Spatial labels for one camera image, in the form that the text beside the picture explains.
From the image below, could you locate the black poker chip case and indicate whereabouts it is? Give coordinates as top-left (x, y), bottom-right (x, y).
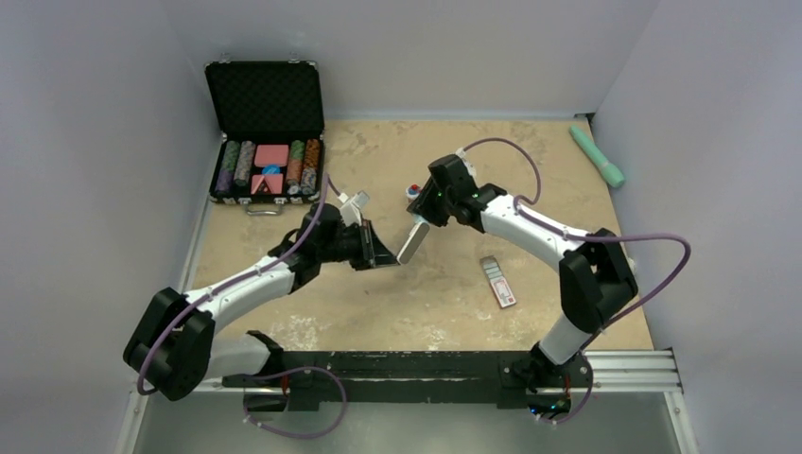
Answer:
top-left (203, 61), bottom-right (326, 205)

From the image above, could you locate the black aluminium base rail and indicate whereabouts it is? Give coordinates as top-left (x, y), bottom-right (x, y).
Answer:
top-left (185, 339), bottom-right (681, 420)

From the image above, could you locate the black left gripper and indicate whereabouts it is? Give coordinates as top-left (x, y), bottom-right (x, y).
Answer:
top-left (317, 219), bottom-right (400, 271)

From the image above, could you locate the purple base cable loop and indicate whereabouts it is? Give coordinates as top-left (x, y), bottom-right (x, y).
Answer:
top-left (242, 366), bottom-right (350, 440)

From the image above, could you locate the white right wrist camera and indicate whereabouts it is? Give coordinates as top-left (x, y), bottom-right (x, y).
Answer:
top-left (455, 148), bottom-right (477, 177)

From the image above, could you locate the light blue stapler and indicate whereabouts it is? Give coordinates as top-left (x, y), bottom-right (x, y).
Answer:
top-left (396, 220), bottom-right (430, 265)

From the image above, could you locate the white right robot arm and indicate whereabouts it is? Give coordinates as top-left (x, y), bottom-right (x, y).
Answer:
top-left (408, 154), bottom-right (638, 385)

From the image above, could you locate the red white staple box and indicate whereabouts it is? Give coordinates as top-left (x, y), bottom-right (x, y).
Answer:
top-left (479, 256), bottom-right (517, 309)

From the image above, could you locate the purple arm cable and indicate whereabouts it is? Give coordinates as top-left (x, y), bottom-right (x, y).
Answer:
top-left (134, 172), bottom-right (342, 397)
top-left (456, 137), bottom-right (693, 352)

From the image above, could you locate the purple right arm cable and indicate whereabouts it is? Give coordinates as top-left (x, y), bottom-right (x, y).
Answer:
top-left (456, 137), bottom-right (693, 352)

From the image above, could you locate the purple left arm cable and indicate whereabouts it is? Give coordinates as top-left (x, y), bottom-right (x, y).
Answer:
top-left (134, 172), bottom-right (342, 397)

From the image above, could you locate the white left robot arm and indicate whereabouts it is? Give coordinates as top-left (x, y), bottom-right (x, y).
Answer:
top-left (123, 203), bottom-right (399, 401)

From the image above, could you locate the pink playing card deck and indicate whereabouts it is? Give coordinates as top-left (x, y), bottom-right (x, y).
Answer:
top-left (253, 144), bottom-right (289, 167)

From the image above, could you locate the small cupcake toy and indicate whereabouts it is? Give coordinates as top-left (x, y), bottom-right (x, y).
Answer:
top-left (405, 184), bottom-right (422, 201)

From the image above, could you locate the blue dealer button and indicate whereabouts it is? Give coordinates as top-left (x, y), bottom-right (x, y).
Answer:
top-left (262, 165), bottom-right (281, 175)

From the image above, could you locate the mint green tube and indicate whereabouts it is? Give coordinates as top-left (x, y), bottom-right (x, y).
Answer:
top-left (568, 126), bottom-right (625, 188)

